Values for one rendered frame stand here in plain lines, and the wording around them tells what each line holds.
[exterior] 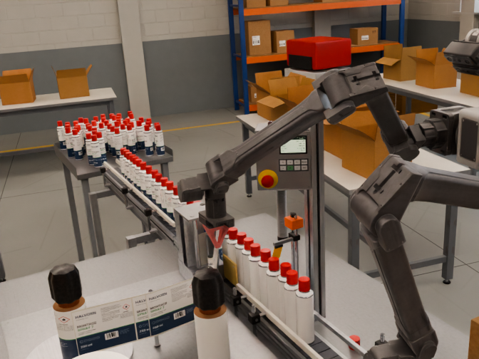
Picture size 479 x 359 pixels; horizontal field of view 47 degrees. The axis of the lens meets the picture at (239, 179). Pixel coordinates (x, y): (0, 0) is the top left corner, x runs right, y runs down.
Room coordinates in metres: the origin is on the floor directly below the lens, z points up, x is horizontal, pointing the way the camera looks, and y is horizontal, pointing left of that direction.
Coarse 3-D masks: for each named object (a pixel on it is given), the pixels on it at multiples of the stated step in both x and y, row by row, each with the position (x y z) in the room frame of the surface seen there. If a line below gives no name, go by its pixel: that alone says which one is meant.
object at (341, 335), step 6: (318, 318) 1.38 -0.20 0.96; (324, 318) 1.37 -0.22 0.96; (324, 324) 1.35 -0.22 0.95; (330, 324) 1.34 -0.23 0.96; (330, 330) 1.33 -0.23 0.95; (336, 330) 1.31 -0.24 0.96; (342, 336) 1.28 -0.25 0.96; (348, 342) 1.26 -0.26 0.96; (354, 342) 1.25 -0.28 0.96; (354, 348) 1.24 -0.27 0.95; (360, 348) 1.22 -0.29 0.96; (360, 354) 1.22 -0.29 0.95
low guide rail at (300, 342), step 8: (240, 288) 1.65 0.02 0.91; (248, 296) 1.61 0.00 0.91; (256, 304) 1.56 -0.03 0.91; (272, 320) 1.47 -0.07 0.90; (280, 328) 1.43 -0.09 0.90; (288, 328) 1.40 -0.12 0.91; (288, 336) 1.39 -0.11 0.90; (296, 336) 1.36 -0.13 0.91; (304, 344) 1.32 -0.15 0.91; (312, 352) 1.28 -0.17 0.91
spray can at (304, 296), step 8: (304, 280) 1.38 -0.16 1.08; (304, 288) 1.37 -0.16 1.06; (296, 296) 1.38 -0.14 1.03; (304, 296) 1.37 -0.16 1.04; (312, 296) 1.37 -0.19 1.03; (296, 304) 1.39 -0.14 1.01; (304, 304) 1.36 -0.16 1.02; (312, 304) 1.37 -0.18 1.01; (296, 312) 1.39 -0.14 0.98; (304, 312) 1.36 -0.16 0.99; (312, 312) 1.37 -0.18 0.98; (304, 320) 1.36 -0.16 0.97; (312, 320) 1.37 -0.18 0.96; (304, 328) 1.36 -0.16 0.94; (312, 328) 1.37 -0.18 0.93; (304, 336) 1.36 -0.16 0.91; (312, 336) 1.37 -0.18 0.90
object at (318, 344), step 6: (228, 282) 1.76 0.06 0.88; (240, 294) 1.67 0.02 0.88; (246, 300) 1.63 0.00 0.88; (258, 312) 1.56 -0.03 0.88; (264, 318) 1.52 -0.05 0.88; (270, 324) 1.49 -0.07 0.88; (276, 330) 1.46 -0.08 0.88; (318, 342) 1.38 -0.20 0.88; (300, 348) 1.35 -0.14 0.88; (312, 348) 1.35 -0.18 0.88; (318, 348) 1.35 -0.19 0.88; (324, 348) 1.34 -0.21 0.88; (330, 348) 1.34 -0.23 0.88; (306, 354) 1.32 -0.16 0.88; (324, 354) 1.32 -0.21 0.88; (330, 354) 1.32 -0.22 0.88; (336, 354) 1.31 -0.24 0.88
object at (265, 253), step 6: (264, 252) 1.57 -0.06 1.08; (270, 252) 1.58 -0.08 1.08; (264, 258) 1.57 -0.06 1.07; (258, 264) 1.58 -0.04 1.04; (264, 264) 1.57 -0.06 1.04; (264, 270) 1.56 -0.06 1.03; (264, 276) 1.56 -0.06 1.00; (264, 282) 1.56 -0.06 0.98; (264, 288) 1.56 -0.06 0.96; (264, 294) 1.56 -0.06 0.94; (264, 300) 1.56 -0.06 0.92
